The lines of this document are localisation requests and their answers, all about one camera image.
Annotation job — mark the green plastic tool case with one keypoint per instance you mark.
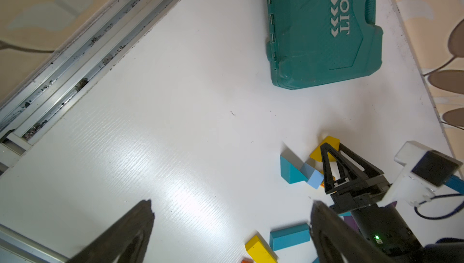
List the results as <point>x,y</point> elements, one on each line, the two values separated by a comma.
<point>318,42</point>

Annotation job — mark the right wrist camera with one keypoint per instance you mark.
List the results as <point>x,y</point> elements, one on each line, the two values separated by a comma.
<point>424,171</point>

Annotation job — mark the yellow triangle block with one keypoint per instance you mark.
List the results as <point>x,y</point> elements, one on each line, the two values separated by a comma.
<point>317,154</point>

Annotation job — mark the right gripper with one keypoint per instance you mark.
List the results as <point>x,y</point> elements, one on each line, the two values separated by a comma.
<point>366,205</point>

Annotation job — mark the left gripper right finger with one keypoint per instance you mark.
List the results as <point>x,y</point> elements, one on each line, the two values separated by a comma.
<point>336,242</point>

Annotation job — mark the teal long block diagonal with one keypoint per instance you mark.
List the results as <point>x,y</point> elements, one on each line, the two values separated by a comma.
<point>289,236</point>

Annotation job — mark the orange rectangular block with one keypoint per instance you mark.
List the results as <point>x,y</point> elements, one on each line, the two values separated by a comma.
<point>246,260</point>

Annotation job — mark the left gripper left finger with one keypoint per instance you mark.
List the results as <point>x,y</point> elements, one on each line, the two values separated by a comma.
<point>126,241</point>

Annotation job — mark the purple triangle block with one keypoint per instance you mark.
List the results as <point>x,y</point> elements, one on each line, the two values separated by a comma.
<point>351,222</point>

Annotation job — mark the yellow rectangular block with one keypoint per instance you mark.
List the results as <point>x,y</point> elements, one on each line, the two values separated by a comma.
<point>259,251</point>

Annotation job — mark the teal triangle block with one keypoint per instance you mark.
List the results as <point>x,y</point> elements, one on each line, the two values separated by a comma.
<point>290,173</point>

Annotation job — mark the teal trapezoid block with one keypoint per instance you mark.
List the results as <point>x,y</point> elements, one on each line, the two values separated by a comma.
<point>346,214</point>

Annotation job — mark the light blue cube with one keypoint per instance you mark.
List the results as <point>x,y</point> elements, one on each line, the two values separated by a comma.
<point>314,178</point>

